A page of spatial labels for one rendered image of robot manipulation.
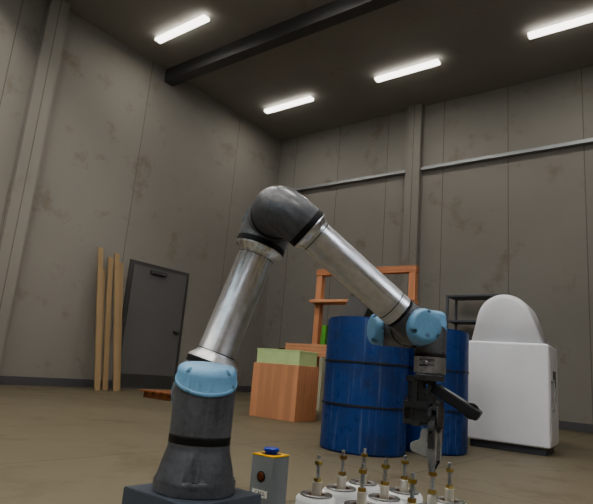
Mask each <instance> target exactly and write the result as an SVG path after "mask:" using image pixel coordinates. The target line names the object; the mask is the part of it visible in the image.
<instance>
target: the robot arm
mask: <svg viewBox="0 0 593 504"><path fill-rule="evenodd" d="M288 243H290V244H291V245H292V246H293V247H295V248H303V249H304V250H305V251H306V252H307V253H308V254H309V255H310V256H312V257H313V258H314V259H315V260H316V261H317V262H318V263H319V264H320V265H321V266H323V267H324V268H325V269H326V270H327V271H328V272H329V273H330V274H331V275H333V276H334V277H335V278H336V279H337V280H338V281H339V282H340V283H341V284H342V285H344V286H345V287H346V288H347V289H348V290H349V291H350V292H351V293H352V294H354V295H355V296H356V297H357V298H358V299H359V300H360V301H361V302H362V303H364V304H365V305H366V306H367V307H368V308H369V309H370V310H371V311H372V312H373V313H375V314H372V315H371V317H370V318H369V321H368V324H367V337H368V340H369V342H370V343H371V344H374V345H381V346H391V347H401V348H411V349H413V348H414V372H415V373H416V374H414V376H413V375H407V378H406V381H408V396H405V398H406V400H405V398H404V402H403V423H405V424H410V425H411V426H420V425H421V426H428V428H423V429H422V430H421V432H420V438H419V439H418V440H415V441H413V442H411V443H410V449H411V451H412V452H414V453H417V454H419V455H421V456H423V457H426V458H428V469H429V472H432V470H433V469H434V467H435V470H436V469H437V467H438V465H439V464H440V460H441V453H442V445H443V433H444V406H443V405H444V402H443V401H445V402H446V403H448V404H449V405H451V406H452V407H454V408H455V409H457V410H458V411H460V412H462V413H463V414H464V416H465V417H466V418H468V419H470V420H474V421H476V420H478V419H479V418H480V416H481V415H482V411H481V410H480V409H479V408H478V406H477V405H476V404H474V403H469V402H467V401H466V400H464V399H463V398H461V397H460V396H458V395H456V394H455V393H453V392H452V391H450V390H449V389H447V388H445V387H444V386H442V385H441V384H437V385H436V382H445V377H443V375H445V374H446V338H447V321H446V315H445V313H443V312H441V311H435V310H429V309H425V308H420V307H418V306H417V305H416V304H415V303H414V302H413V301H412V300H411V299H410V298H409V297H408V296H406V295H405V294H404V293H403V292H402V291H401V290H400V289H399V288H398V287H397V286H396V285H394V284H393V283H392V282H391V281H390V280H389V279H388V278H387V277H386V276H385V275H383V274H382V273H381V272H380V271H379V270H378V269H377V268H376V267H375V266H374V265H372V264H371V263H370V262H369V261H368V260H367V259H366V258H365V257H364V256H363V255H362V254H360V253H359V252H358V251H357V250H356V249H355V248H354V247H353V246H352V245H351V244H349V243H348V242H347V241H346V240H345V239H344V238H343V237H342V236H341V235H340V234H338V233H337V232H336V231H335V230H334V229H333V228H332V227H331V226H330V225H329V224H328V223H326V221H325V214H324V213H323V212H322V211H320V210H319V209H318V208H317V207H316V206H315V205H314V204H313V203H311V202H310V201H309V200H308V199H307V198H305V197H304V196H303V195H302V194H300V193H299V192H297V191H295V190H294V189H292V188H289V187H286V186H282V185H275V186H270V187H268V188H265V189H264V190H262V191H261V192H260V193H259V194H258V195H257V196H256V198H255V199H254V201H253V203H252V205H251V207H250V208H249V209H248V210H247V212H246V214H245V216H244V219H243V224H242V227H241V229H240V231H239V234H238V236H237V239H236V244H237V246H238V249H239V251H238V253H237V256H236V258H235V260H234V263H233V265H232V268H231V270H230V272H229V275H228V277H227V279H226V282H225V284H224V287H223V289H222V291H221V294H220V296H219V299H218V301H217V303H216V306H215V308H214V311H213V313H212V315H211V318H210V320H209V322H208V325H207V327H206V330H205V332H204V334H203V337H202V339H201V342H200V344H199V346H198V347H197V348H196V349H194V350H192V351H190V352H188V355H187V357H186V359H185V362H183V363H181V364H180V365H179V366H178V369H177V373H176V375H175V382H174V384H173V386H172V390H171V402H172V413H171V421H170V429H169V437H168V444H167V448H166V450H165V452H164V455H163V457H162V460H161V462H160V465H159V468H158V471H157V472H156V473H155V475H154V478H153V485H152V490H153V491H154V492H155V493H157V494H159V495H162V496H166V497H170V498H176V499H184V500H218V499H224V498H228V497H231V496H233V495H234V493H235V484H236V480H235V477H234V476H233V469H232V461H231V455H230V440H231V431H232V421H233V412H234V402H235V392H236V388H237V372H238V370H237V368H236V365H235V358H236V356H237V353H238V351H239V348H240V346H241V343H242V341H243V338H244V336H245V333H246V331H247V328H248V326H249V323H250V321H251V318H252V316H253V313H254V311H255V308H256V306H257V303H258V301H259V298H260V295H261V293H262V290H263V288H264V285H265V283H266V280H267V278H268V275H269V273H270V270H271V268H272V265H273V264H274V263H276V262H278V261H281V260H282V258H283V255H284V253H285V250H286V248H287V245H288ZM426 384H428V387H427V388H426ZM436 396H437V397H436ZM407 397H408V398H407ZM439 398H440V399H439ZM441 399H442V400H443V401H442V400H441Z"/></svg>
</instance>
